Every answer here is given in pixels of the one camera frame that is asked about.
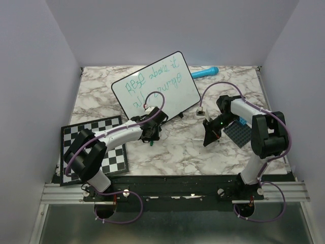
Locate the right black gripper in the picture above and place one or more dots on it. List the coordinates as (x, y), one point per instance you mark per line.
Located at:
(212, 133)

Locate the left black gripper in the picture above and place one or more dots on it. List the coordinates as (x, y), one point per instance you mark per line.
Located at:
(154, 138)

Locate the black framed whiteboard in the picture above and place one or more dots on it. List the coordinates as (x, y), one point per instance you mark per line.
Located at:
(169, 76)

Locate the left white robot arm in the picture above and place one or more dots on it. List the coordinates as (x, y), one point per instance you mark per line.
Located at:
(85, 155)

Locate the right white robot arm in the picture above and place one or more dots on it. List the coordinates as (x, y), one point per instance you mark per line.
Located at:
(269, 136)

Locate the grey lego baseplate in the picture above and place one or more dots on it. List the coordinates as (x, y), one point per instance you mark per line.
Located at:
(240, 134)

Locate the blue lego brick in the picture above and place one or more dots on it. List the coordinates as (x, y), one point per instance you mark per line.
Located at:
(242, 121)

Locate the black white checkerboard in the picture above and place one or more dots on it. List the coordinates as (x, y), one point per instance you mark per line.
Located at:
(114, 161)

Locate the blue toy microphone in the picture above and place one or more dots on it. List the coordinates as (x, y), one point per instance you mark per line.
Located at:
(206, 72)

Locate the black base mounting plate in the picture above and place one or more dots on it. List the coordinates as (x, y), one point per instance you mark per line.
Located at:
(175, 193)

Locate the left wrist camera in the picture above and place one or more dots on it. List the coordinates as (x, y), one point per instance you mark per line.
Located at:
(148, 109)

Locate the aluminium extrusion rail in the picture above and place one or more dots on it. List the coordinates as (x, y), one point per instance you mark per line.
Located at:
(55, 194)

